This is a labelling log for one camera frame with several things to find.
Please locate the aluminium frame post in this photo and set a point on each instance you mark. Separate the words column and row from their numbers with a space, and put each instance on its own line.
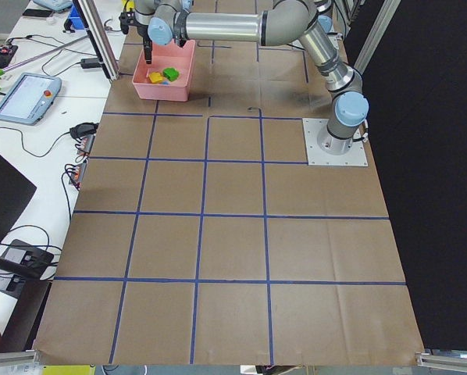
column 95, row 31

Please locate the teach pendant tablet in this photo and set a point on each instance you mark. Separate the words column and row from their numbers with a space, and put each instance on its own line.
column 29, row 98

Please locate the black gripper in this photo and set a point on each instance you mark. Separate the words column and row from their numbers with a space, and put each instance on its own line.
column 146, row 40

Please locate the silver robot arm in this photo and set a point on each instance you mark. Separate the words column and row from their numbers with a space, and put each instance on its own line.
column 162, row 22

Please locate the yellow toy block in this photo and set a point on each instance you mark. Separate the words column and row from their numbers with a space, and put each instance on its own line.
column 155, row 77

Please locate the pink plastic box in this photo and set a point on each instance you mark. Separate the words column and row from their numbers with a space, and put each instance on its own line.
column 163, row 56

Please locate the green toy block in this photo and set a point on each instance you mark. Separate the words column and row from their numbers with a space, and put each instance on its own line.
column 171, row 74

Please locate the brown paper table cover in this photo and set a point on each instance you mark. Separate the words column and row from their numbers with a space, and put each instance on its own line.
column 201, row 236

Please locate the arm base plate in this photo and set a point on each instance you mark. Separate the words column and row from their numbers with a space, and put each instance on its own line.
column 322, row 149

